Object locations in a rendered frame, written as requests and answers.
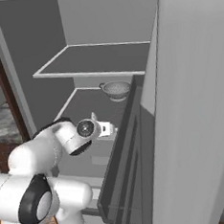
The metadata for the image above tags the pale grey fish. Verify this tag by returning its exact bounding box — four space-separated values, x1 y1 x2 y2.
90 111 99 123

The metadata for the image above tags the grey fridge door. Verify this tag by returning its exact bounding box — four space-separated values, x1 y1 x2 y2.
79 0 224 224

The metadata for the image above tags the brown wooden side panel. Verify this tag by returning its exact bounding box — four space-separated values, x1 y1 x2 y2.
0 3 32 145

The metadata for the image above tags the dark grey fridge shelf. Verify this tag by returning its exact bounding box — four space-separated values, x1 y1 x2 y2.
51 82 140 146
30 37 154 85

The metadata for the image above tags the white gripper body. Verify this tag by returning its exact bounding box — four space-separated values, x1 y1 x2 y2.
104 121 120 139

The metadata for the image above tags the grey metal colander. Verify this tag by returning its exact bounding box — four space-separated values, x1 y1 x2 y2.
98 78 134 104

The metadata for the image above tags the grey fridge cabinet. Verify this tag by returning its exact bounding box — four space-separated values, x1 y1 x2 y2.
0 0 180 224

